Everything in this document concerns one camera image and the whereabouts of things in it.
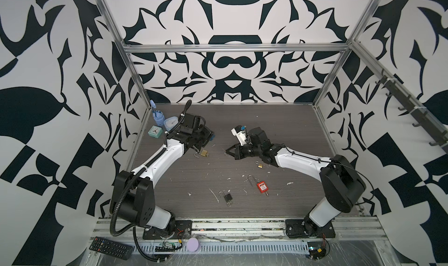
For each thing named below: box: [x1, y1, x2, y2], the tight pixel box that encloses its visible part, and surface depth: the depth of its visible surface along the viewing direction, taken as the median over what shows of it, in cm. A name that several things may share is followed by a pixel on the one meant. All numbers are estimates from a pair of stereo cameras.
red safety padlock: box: [256, 180, 269, 194], surface depth 86 cm
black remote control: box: [89, 236, 133, 261], surface depth 70 cm
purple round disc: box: [186, 237, 201, 252], surface depth 65 cm
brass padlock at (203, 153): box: [193, 149, 210, 159], surface depth 98 cm
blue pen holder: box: [149, 99, 166, 127], surface depth 107 cm
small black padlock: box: [218, 191, 233, 203], surface depth 84 cm
